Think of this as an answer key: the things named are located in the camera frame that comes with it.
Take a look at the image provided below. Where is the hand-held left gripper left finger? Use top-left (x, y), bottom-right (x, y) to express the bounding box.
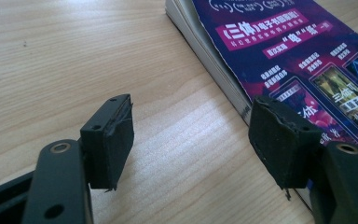
top-left (79, 93), bottom-right (135, 191)

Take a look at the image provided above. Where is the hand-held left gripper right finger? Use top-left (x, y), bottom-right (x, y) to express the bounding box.
top-left (248, 95), bottom-right (324, 191)

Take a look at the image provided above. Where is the purple paperback book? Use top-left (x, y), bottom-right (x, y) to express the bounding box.
top-left (164, 0), bottom-right (358, 213)

